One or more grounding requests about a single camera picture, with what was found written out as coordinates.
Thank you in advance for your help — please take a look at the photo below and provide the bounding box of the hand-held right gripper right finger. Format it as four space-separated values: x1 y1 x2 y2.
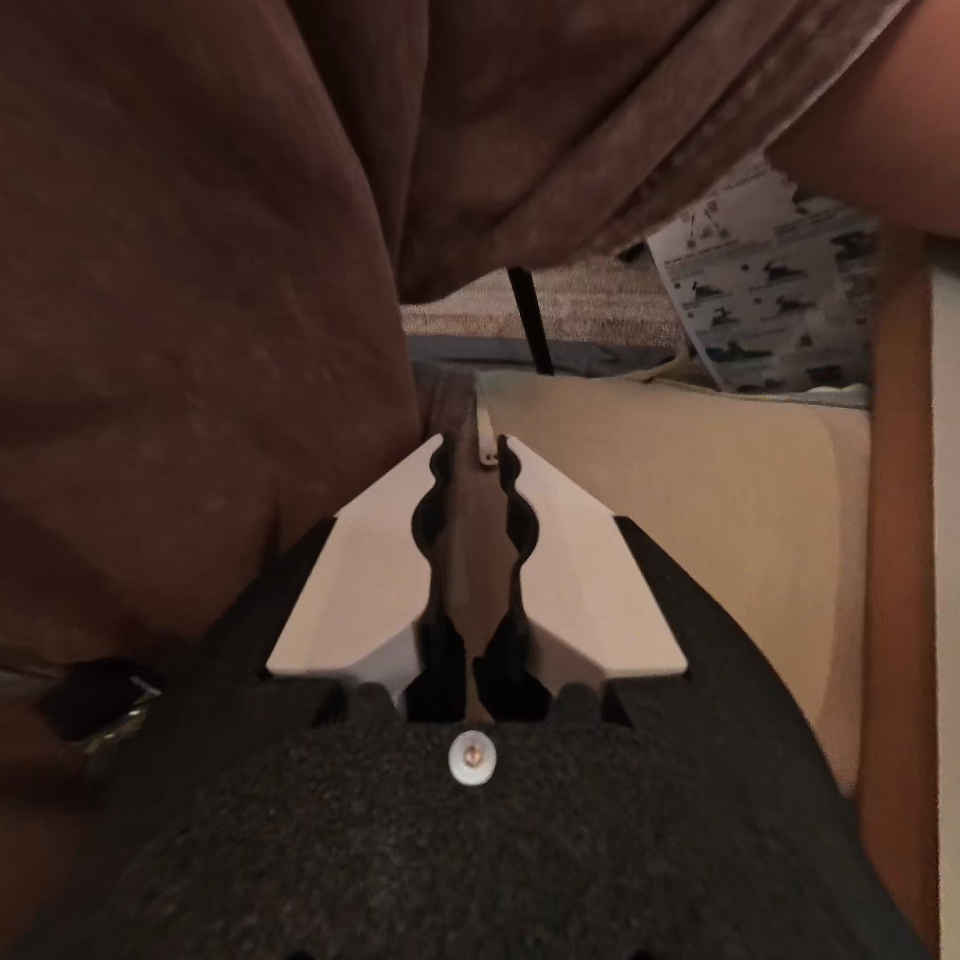
496 433 689 697

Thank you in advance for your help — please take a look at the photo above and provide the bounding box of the printed assembly instruction sheet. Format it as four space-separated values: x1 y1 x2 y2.
645 156 880 396

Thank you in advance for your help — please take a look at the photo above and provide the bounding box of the orange-brown wooden board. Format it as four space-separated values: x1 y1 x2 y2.
857 231 942 960

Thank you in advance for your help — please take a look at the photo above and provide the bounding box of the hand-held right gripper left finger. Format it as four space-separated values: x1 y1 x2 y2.
266 433 456 697

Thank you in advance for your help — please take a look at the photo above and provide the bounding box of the thin black rod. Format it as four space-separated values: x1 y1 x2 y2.
505 265 557 376

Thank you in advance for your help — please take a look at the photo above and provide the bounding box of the person's brown shirt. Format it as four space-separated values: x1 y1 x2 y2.
0 0 905 960

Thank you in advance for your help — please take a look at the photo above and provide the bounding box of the person's left forearm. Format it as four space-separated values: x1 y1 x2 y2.
765 0 960 235

